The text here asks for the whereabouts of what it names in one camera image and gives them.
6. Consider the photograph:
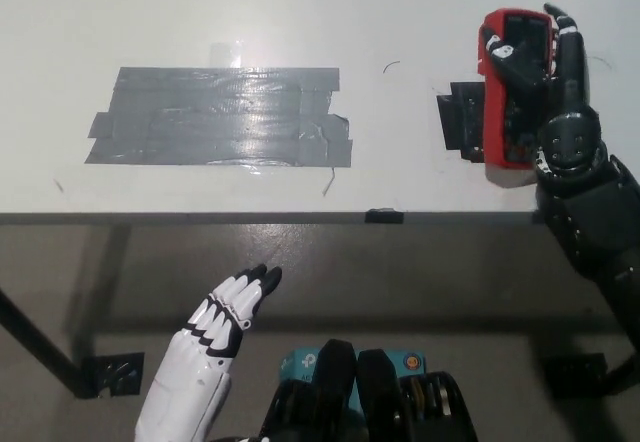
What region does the black table leg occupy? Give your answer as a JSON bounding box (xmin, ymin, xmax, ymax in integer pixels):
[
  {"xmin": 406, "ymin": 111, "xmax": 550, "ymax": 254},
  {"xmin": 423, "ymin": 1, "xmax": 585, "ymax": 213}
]
[
  {"xmin": 0, "ymin": 286, "xmax": 96, "ymax": 402},
  {"xmin": 602, "ymin": 346, "xmax": 640, "ymax": 398}
]

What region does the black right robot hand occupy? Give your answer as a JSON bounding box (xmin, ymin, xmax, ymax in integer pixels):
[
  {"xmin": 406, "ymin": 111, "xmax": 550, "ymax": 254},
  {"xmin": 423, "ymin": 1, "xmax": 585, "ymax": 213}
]
[{"xmin": 482, "ymin": 4, "xmax": 640, "ymax": 276}]

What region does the grey duct tape patch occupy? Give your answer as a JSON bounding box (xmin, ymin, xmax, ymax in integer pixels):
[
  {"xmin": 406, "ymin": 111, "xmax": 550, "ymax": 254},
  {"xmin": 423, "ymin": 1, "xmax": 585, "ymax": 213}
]
[{"xmin": 83, "ymin": 65, "xmax": 354, "ymax": 168}]

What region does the red digital multimeter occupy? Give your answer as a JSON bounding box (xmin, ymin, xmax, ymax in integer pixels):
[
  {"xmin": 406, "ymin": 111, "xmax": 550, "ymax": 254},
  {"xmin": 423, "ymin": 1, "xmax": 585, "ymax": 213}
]
[{"xmin": 477, "ymin": 7, "xmax": 560, "ymax": 189}]

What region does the black and teal robot body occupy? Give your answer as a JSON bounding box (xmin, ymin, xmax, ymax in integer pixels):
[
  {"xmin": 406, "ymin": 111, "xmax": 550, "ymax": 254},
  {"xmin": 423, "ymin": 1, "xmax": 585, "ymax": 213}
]
[{"xmin": 259, "ymin": 337, "xmax": 476, "ymax": 442}]

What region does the black tape patch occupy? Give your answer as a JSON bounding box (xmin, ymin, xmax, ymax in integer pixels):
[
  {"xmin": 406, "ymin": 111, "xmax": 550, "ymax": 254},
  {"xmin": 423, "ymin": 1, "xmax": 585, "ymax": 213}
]
[{"xmin": 436, "ymin": 81, "xmax": 489, "ymax": 163}]

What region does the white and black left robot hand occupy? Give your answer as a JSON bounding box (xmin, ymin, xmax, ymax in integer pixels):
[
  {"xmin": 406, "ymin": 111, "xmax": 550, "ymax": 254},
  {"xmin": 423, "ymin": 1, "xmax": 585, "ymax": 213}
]
[{"xmin": 154, "ymin": 264, "xmax": 284, "ymax": 383}]

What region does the small black tape strip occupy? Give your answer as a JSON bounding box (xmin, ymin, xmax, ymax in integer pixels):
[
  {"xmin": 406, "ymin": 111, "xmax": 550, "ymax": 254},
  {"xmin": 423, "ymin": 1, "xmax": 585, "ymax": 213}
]
[{"xmin": 364, "ymin": 207, "xmax": 404, "ymax": 225}]

